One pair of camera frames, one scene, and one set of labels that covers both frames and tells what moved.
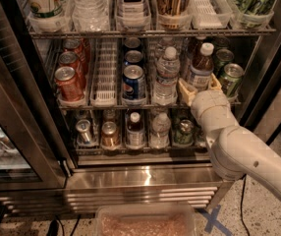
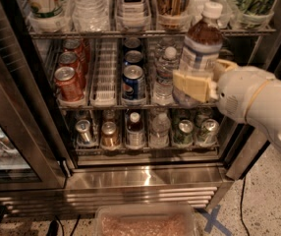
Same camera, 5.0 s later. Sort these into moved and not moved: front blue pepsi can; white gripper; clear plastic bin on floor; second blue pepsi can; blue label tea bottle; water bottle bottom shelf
Moved: white gripper; blue label tea bottle
Not moved: front blue pepsi can; clear plastic bin on floor; water bottle bottom shelf; second blue pepsi can
